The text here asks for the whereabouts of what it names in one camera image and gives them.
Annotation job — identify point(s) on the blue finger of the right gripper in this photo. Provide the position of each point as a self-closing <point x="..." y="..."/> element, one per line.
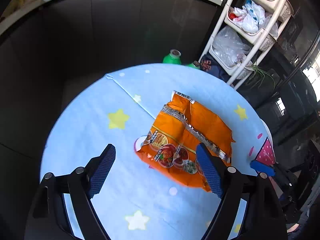
<point x="260" y="167"/>

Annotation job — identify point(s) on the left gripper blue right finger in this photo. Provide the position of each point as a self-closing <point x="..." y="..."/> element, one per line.
<point x="212" y="169"/>

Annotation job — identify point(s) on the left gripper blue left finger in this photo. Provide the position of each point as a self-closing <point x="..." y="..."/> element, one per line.
<point x="98" y="169"/>

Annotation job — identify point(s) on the white round trash bin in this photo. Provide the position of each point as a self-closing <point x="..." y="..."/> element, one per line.
<point x="268" y="132"/>

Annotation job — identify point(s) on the person's right hand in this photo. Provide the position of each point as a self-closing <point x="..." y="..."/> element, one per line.
<point x="293" y="228"/>

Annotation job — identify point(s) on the orange noodle package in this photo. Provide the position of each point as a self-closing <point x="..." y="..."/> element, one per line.
<point x="170" y="146"/>

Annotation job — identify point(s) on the light blue cartoon tablecloth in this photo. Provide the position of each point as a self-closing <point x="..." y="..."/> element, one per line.
<point x="155" y="115"/>

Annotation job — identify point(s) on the navy shopping bag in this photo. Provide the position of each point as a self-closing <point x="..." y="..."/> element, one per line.
<point x="211" y="66"/>

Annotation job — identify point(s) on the green plastic bottle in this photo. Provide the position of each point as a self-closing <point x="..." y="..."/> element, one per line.
<point x="195" y="65"/>
<point x="173" y="57"/>

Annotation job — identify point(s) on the green spider plant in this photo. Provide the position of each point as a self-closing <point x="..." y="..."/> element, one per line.
<point x="258" y="76"/>

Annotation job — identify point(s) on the clear plastic bags on rack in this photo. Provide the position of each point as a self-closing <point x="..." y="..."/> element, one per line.
<point x="228" y="46"/>

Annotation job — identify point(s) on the white storage rack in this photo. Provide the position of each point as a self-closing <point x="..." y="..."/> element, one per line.
<point x="245" y="32"/>

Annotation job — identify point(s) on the white plastic bags on rack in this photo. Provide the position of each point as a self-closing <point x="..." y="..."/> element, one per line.
<point x="250" y="18"/>

